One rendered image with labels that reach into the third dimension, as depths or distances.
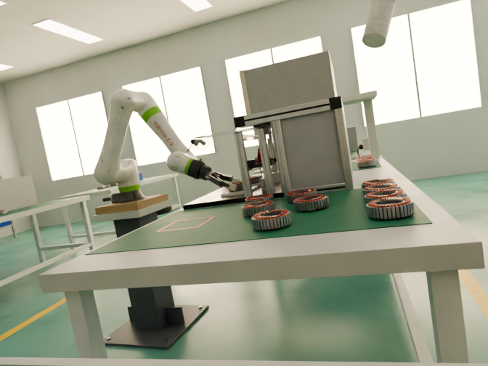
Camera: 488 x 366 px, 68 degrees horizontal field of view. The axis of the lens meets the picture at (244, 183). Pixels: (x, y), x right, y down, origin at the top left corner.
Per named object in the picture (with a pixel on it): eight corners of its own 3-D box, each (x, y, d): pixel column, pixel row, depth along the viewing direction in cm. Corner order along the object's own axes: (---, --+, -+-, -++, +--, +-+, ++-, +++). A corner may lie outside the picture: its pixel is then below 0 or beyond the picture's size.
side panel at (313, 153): (285, 197, 150) (271, 120, 147) (285, 197, 153) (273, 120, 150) (354, 189, 142) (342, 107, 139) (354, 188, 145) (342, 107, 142)
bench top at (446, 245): (41, 293, 94) (37, 274, 93) (254, 181, 303) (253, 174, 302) (485, 269, 64) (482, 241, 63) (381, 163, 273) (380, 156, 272)
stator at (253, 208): (268, 208, 131) (266, 198, 130) (281, 212, 120) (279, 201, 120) (239, 215, 127) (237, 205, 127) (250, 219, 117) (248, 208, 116)
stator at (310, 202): (288, 210, 120) (286, 200, 120) (315, 203, 125) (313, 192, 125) (308, 213, 110) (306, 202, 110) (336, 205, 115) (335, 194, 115)
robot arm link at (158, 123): (142, 124, 197) (157, 110, 195) (153, 126, 209) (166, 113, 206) (181, 176, 193) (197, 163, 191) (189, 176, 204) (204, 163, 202)
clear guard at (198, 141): (186, 152, 163) (184, 139, 162) (206, 149, 186) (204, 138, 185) (255, 140, 153) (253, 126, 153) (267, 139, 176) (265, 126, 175)
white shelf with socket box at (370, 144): (331, 168, 247) (322, 101, 242) (334, 163, 282) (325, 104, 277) (385, 160, 236) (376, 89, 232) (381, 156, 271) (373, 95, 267)
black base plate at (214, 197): (183, 210, 166) (182, 205, 166) (227, 188, 227) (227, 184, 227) (282, 197, 152) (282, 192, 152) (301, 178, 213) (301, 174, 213)
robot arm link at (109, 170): (86, 181, 195) (107, 83, 182) (107, 177, 210) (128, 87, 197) (104, 189, 192) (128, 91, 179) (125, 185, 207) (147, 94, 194)
